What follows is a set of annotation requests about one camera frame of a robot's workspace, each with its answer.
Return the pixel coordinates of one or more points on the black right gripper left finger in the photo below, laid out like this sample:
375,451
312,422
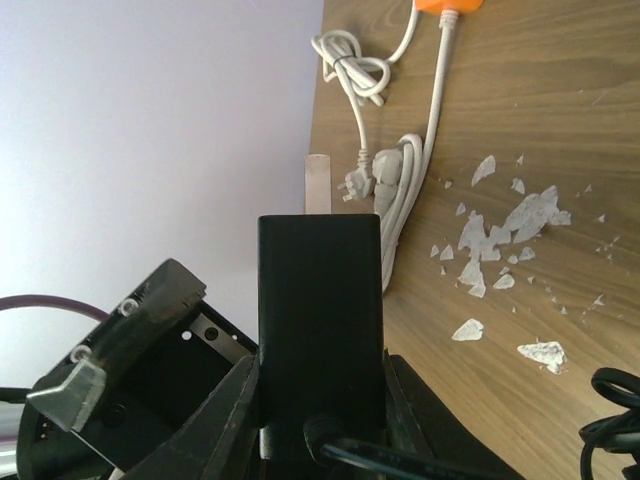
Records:
216,442

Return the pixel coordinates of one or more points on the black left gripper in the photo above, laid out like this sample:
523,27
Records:
153,400

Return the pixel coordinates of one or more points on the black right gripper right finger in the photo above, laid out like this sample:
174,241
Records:
418,423

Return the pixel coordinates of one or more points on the pink plug adapter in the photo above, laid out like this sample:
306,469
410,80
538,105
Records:
317,181

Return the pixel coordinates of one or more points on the white debris pile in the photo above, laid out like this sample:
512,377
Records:
526,262

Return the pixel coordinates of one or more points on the orange power strip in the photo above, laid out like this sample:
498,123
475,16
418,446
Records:
437,7

